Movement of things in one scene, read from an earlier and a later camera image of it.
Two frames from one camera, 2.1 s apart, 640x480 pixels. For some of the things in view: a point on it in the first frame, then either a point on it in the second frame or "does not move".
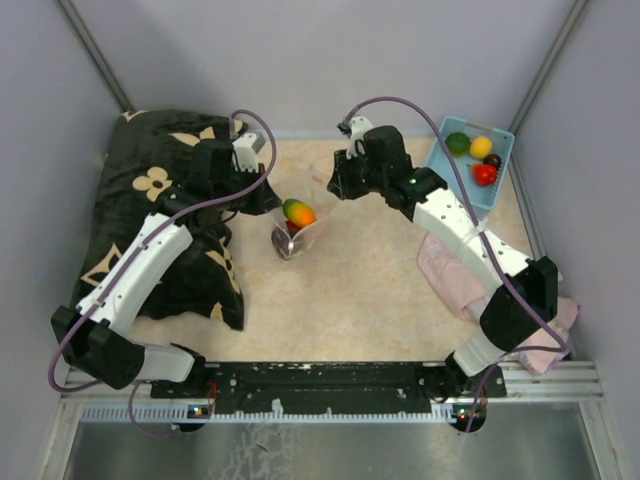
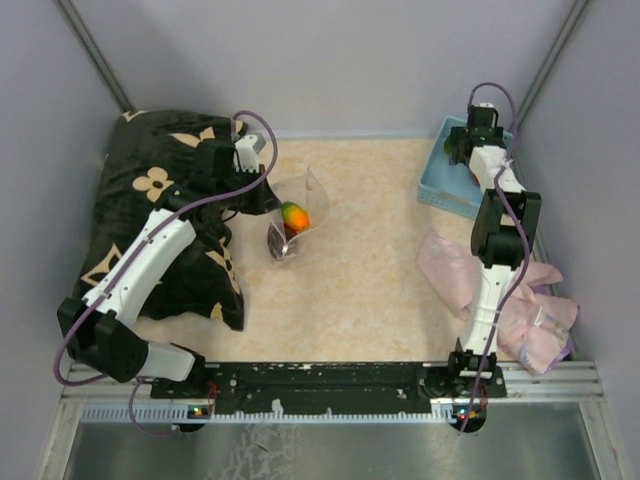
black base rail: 332,389 does not move
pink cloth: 463,285 does not move
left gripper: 265,199 does not move
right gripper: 340,183 → 457,134
